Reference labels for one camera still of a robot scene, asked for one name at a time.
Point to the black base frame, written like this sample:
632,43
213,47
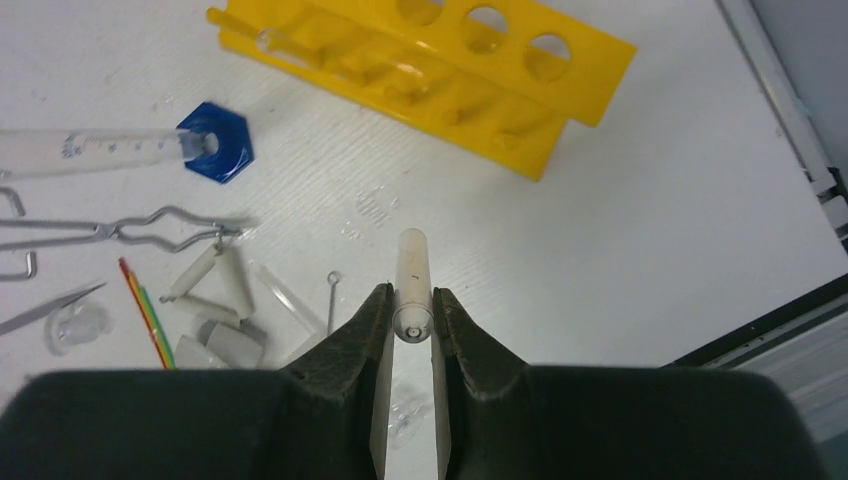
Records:
811,310

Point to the large clear test tube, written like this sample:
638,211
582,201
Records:
354,64

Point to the small frosted test tube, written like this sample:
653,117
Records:
413,313

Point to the metal tweezers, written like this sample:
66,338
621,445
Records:
38,312

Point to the metal crucible tongs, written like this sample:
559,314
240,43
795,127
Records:
212,228

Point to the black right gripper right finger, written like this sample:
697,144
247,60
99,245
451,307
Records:
500,417

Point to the rainbow plastic spoon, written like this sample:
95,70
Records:
149,316

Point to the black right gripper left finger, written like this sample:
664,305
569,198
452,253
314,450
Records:
323,416

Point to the test tube brush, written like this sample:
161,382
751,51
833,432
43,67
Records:
333,279

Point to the graduated cylinder blue base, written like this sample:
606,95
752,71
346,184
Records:
211,141

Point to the yellow test tube rack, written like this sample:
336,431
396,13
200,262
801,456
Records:
503,78

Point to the clay pipe triangle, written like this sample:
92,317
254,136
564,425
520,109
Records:
214,287

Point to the small clear stopper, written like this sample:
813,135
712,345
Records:
78,323

